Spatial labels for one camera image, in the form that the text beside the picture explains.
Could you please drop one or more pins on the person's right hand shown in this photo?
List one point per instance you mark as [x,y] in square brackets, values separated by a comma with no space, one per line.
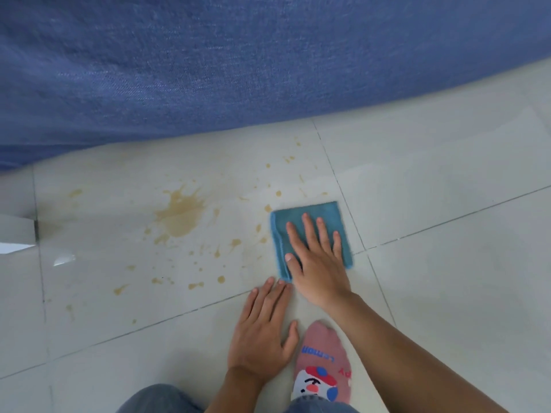
[320,275]

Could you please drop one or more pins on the person's left hand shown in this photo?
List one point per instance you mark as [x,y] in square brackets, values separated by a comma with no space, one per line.
[258,339]

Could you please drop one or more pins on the person's left little finger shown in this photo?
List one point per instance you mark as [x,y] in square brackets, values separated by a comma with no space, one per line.
[249,306]

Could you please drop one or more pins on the person's right thumb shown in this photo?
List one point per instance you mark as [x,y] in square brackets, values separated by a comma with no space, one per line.
[293,264]

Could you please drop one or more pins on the person's right middle finger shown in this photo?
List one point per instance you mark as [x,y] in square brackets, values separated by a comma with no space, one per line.
[311,232]

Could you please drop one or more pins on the person's right little finger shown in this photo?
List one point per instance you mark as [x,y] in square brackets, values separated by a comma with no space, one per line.
[338,246]

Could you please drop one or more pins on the person's left thumb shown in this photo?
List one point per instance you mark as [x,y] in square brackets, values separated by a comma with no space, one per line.
[292,339]

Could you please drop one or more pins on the person's left middle finger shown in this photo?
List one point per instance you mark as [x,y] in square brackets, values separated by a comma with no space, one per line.
[275,301]

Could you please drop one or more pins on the teal cleaning cloth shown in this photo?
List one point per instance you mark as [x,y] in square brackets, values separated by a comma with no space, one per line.
[282,227]

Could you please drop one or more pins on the person's left forearm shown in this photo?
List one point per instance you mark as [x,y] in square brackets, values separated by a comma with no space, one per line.
[236,393]

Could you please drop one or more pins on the person's right forearm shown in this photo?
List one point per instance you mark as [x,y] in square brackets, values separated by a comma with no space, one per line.
[409,361]

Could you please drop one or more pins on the pink cartoon print sock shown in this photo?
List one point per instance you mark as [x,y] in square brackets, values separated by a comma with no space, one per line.
[320,361]

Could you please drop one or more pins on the brown liquid spill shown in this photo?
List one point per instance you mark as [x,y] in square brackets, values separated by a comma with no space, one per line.
[180,215]

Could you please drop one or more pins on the blue denim jeans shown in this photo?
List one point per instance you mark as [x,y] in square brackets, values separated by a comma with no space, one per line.
[155,402]

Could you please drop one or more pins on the blue fabric sofa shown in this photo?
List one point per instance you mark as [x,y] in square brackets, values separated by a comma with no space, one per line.
[241,60]

